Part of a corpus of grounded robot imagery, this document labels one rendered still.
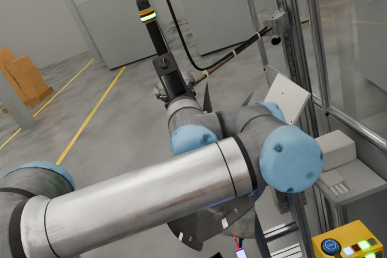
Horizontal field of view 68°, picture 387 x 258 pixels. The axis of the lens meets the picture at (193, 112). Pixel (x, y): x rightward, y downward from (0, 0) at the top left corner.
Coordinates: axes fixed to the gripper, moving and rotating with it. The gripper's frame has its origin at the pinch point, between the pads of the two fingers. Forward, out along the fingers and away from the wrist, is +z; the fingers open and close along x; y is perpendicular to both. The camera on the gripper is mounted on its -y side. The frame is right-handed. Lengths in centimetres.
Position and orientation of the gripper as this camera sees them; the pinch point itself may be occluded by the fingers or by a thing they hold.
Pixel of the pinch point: (171, 76)
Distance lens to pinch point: 75.5
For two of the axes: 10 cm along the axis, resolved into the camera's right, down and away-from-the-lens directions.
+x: 9.3, -3.7, 0.0
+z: -1.7, -4.1, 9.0
